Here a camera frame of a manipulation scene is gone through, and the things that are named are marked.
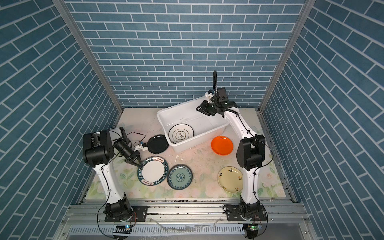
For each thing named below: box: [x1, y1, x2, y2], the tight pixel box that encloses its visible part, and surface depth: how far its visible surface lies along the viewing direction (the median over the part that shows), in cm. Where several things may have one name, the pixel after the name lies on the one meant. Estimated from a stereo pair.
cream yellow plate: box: [217, 166, 243, 193], surface depth 87 cm
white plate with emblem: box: [168, 123, 195, 144], surface depth 107 cm
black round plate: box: [147, 134, 169, 154], surface depth 100 cm
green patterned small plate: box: [167, 164, 193, 190], surface depth 87 cm
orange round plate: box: [210, 135, 234, 156], surface depth 101 cm
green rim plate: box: [137, 156, 169, 186], surface depth 88 cm
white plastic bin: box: [156, 96, 229, 153], surface depth 107 cm
